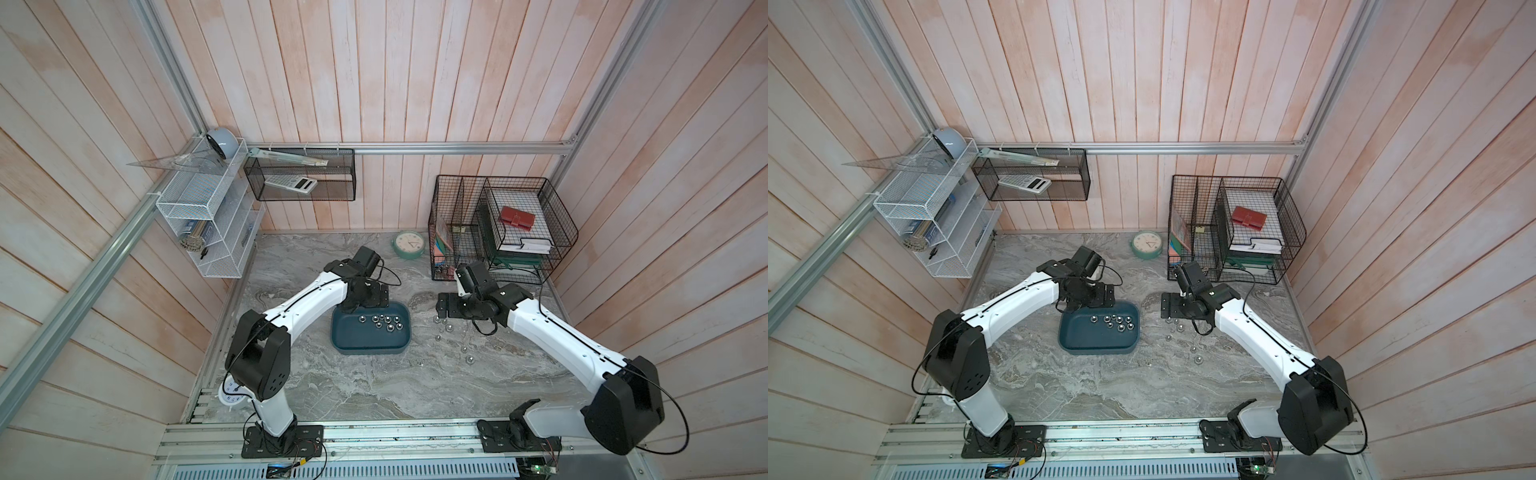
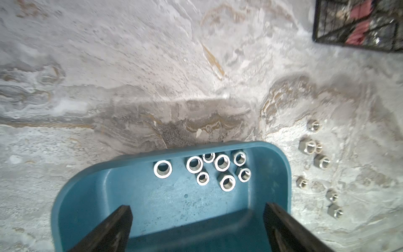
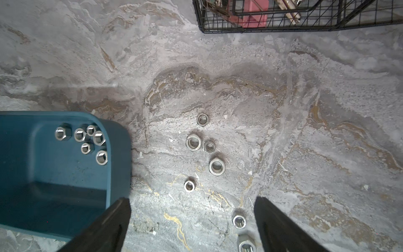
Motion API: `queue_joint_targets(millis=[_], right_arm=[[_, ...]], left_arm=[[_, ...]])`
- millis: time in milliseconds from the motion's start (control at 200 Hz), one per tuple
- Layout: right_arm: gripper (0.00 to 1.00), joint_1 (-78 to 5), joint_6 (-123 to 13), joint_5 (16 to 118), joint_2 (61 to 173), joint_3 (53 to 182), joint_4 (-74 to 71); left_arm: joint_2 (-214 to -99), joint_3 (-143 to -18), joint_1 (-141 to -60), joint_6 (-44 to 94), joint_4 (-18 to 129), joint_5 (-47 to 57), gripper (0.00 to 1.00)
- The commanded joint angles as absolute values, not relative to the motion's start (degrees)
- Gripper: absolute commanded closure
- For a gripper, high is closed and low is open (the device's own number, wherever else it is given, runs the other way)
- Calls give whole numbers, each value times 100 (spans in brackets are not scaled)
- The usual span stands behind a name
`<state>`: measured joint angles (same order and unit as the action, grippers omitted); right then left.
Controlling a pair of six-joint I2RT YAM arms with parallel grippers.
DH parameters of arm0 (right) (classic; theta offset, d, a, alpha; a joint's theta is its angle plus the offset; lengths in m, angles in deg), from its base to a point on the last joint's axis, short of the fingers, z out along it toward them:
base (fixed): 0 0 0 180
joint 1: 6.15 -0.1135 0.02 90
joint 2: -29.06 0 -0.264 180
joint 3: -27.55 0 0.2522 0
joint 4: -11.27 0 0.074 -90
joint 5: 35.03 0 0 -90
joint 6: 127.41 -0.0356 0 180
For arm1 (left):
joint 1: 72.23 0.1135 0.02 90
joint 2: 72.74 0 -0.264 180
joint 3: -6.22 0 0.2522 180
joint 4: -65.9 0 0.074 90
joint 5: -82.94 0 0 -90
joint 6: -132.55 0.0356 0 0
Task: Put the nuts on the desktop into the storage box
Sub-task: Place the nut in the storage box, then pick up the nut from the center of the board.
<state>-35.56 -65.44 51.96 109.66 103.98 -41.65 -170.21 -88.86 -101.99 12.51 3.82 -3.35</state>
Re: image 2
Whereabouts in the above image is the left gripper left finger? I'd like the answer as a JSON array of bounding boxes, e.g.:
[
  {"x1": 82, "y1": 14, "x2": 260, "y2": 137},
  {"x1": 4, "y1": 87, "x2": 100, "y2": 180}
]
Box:
[{"x1": 70, "y1": 205, "x2": 133, "y2": 252}]

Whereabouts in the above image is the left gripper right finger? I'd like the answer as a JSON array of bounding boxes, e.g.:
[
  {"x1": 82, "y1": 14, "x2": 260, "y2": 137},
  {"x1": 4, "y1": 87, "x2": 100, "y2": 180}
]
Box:
[{"x1": 263, "y1": 203, "x2": 332, "y2": 252}]

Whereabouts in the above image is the steel hex nut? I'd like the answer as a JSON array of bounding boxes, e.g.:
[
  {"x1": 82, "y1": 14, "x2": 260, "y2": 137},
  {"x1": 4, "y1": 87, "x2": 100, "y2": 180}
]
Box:
[
  {"x1": 202, "y1": 153, "x2": 216, "y2": 163},
  {"x1": 186, "y1": 156, "x2": 204, "y2": 174},
  {"x1": 307, "y1": 119, "x2": 322, "y2": 132},
  {"x1": 214, "y1": 153, "x2": 230, "y2": 172},
  {"x1": 327, "y1": 204, "x2": 344, "y2": 219},
  {"x1": 296, "y1": 176, "x2": 309, "y2": 189},
  {"x1": 196, "y1": 171, "x2": 210, "y2": 186},
  {"x1": 315, "y1": 141, "x2": 323, "y2": 154},
  {"x1": 313, "y1": 154, "x2": 331, "y2": 170},
  {"x1": 218, "y1": 172, "x2": 236, "y2": 192},
  {"x1": 299, "y1": 138, "x2": 317, "y2": 155},
  {"x1": 153, "y1": 160, "x2": 173, "y2": 179},
  {"x1": 236, "y1": 167, "x2": 251, "y2": 183},
  {"x1": 325, "y1": 189, "x2": 339, "y2": 203},
  {"x1": 232, "y1": 150, "x2": 247, "y2": 167}
]

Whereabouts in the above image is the teal plastic storage box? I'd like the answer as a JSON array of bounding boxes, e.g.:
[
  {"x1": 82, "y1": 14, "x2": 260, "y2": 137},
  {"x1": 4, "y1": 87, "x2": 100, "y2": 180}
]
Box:
[{"x1": 51, "y1": 141, "x2": 291, "y2": 252}]

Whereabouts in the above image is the black wire desk organizer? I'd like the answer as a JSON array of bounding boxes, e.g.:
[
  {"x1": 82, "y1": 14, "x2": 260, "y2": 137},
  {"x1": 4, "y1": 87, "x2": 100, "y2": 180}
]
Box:
[{"x1": 312, "y1": 0, "x2": 403, "y2": 54}]

